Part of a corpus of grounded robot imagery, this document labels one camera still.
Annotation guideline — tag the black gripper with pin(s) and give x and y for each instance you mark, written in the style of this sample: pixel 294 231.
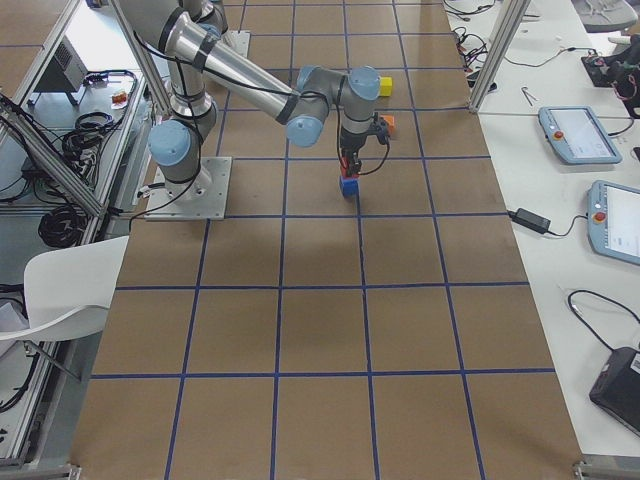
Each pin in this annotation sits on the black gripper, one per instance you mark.
pixel 351 142

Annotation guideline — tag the red wooden block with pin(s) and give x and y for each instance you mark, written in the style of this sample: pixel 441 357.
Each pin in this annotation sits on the red wooden block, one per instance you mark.
pixel 349 174

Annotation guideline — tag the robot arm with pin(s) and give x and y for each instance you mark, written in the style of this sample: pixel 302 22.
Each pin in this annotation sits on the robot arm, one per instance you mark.
pixel 176 34

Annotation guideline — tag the blue wooden block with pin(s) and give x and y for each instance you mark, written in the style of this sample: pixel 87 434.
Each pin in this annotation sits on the blue wooden block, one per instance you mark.
pixel 349 186

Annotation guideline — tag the orange wooden block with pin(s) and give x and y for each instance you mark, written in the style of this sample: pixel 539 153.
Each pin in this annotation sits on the orange wooden block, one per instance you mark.
pixel 388 123

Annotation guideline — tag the yellow wooden block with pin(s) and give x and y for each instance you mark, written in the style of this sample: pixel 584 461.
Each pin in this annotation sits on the yellow wooden block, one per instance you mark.
pixel 386 87

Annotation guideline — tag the metal allen key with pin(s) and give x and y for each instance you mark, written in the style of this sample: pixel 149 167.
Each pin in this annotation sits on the metal allen key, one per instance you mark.
pixel 529 98

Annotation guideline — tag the black power adapter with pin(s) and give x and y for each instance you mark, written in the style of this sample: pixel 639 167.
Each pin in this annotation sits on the black power adapter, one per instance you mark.
pixel 530 220

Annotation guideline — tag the upper teach pendant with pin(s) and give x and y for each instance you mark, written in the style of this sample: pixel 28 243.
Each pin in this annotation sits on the upper teach pendant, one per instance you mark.
pixel 576 135

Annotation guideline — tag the teach pendant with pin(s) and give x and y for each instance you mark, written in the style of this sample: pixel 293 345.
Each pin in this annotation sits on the teach pendant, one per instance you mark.
pixel 613 221
pixel 576 135

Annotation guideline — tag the lower teach pendant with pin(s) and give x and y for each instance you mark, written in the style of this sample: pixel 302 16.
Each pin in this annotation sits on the lower teach pendant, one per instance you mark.
pixel 613 221

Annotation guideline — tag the grey control box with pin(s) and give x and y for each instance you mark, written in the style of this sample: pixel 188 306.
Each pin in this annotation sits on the grey control box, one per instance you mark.
pixel 62 72

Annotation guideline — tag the white plastic chair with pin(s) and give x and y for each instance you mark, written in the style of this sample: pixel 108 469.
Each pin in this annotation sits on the white plastic chair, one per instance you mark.
pixel 68 292

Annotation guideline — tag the black box device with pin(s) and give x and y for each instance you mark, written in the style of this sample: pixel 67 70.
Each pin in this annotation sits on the black box device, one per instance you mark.
pixel 616 389

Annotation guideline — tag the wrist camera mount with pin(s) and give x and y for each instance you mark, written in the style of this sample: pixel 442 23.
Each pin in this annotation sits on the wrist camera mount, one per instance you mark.
pixel 379 132

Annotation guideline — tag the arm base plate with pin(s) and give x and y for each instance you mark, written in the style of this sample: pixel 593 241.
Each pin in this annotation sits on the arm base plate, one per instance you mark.
pixel 206 198

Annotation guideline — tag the right aluminium frame post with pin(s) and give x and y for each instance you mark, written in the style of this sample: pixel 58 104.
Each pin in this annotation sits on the right aluminium frame post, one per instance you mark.
pixel 504 30

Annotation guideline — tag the black device with wires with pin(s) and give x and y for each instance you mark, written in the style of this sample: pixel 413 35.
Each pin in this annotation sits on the black device with wires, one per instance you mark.
pixel 620 72

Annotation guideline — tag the left aluminium frame rail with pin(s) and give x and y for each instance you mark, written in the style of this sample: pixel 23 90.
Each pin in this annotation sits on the left aluminium frame rail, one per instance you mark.
pixel 37 146

